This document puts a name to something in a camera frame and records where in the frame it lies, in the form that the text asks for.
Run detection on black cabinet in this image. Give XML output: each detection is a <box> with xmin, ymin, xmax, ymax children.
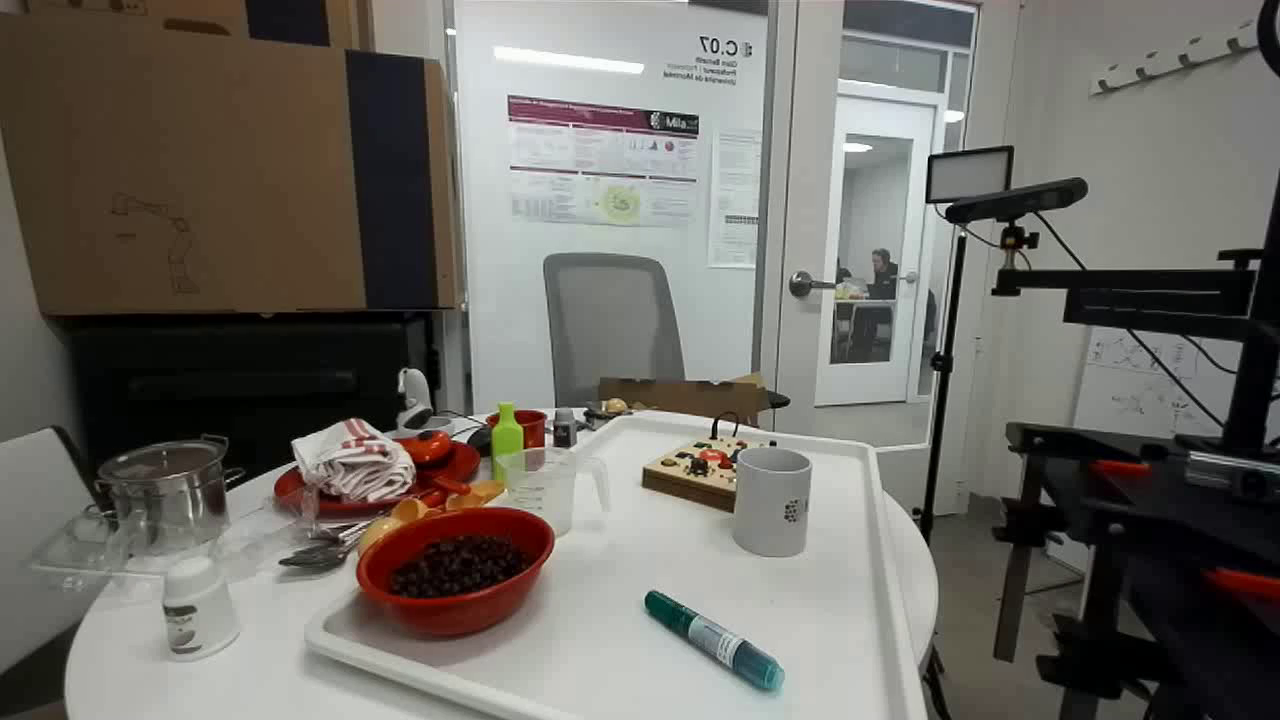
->
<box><xmin>63</xmin><ymin>314</ymin><xmax>438</xmax><ymax>473</ymax></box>

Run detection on metal utensils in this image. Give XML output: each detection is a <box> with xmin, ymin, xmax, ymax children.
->
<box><xmin>285</xmin><ymin>520</ymin><xmax>367</xmax><ymax>572</ymax></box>

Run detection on white mug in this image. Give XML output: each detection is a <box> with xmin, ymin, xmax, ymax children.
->
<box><xmin>734</xmin><ymin>450</ymin><xmax>812</xmax><ymax>558</ymax></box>

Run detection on red bowl with beans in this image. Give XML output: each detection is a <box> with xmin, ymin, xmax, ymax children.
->
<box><xmin>355</xmin><ymin>510</ymin><xmax>558</xmax><ymax>639</ymax></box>

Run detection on black stereo camera on stand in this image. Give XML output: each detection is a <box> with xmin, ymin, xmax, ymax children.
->
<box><xmin>945</xmin><ymin>176</ymin><xmax>1089</xmax><ymax>223</ymax></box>

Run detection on clear plastic measuring cup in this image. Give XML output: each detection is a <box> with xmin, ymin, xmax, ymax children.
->
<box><xmin>509</xmin><ymin>450</ymin><xmax>613</xmax><ymax>538</ymax></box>

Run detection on white red patterned cloth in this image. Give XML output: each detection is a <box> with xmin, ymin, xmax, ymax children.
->
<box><xmin>293</xmin><ymin>416</ymin><xmax>418</xmax><ymax>505</ymax></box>

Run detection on large cardboard box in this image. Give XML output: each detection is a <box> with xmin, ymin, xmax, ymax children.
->
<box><xmin>0</xmin><ymin>12</ymin><xmax>460</xmax><ymax>318</ymax></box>

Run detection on steel pot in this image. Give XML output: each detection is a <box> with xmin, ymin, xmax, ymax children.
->
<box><xmin>96</xmin><ymin>434</ymin><xmax>232</xmax><ymax>558</ymax></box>

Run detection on small LED light panel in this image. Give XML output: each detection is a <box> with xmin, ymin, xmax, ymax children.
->
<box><xmin>926</xmin><ymin>144</ymin><xmax>1018</xmax><ymax>205</ymax></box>

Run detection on red cup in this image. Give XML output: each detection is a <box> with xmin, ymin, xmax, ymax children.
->
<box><xmin>490</xmin><ymin>409</ymin><xmax>549</xmax><ymax>450</ymax></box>

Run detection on green marker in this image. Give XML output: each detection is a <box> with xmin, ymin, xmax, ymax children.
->
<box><xmin>646</xmin><ymin>591</ymin><xmax>785</xmax><ymax>693</ymax></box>

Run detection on white desk gadget with cable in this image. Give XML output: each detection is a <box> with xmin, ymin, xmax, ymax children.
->
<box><xmin>395</xmin><ymin>367</ymin><xmax>433</xmax><ymax>434</ymax></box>

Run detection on wooden busy board toy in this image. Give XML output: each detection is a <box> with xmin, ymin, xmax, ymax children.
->
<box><xmin>642</xmin><ymin>442</ymin><xmax>743</xmax><ymax>513</ymax></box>

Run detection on small green bottle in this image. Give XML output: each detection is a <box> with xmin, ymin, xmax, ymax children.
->
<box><xmin>494</xmin><ymin>406</ymin><xmax>524</xmax><ymax>480</ymax></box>

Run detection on grey office chair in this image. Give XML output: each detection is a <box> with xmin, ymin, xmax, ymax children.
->
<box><xmin>545</xmin><ymin>252</ymin><xmax>683</xmax><ymax>406</ymax></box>

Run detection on wall poster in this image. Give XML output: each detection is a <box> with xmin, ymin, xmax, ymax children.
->
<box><xmin>509</xmin><ymin>97</ymin><xmax>700</xmax><ymax>229</ymax></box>

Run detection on red plate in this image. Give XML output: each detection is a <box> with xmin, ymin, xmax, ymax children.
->
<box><xmin>273</xmin><ymin>434</ymin><xmax>499</xmax><ymax>520</ymax></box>

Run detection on white plastic tray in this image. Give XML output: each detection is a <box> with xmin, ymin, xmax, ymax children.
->
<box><xmin>307</xmin><ymin>414</ymin><xmax>927</xmax><ymax>720</ymax></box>

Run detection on white pill bottle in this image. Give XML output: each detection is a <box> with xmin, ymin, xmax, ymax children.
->
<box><xmin>160</xmin><ymin>558</ymin><xmax>242</xmax><ymax>659</ymax></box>

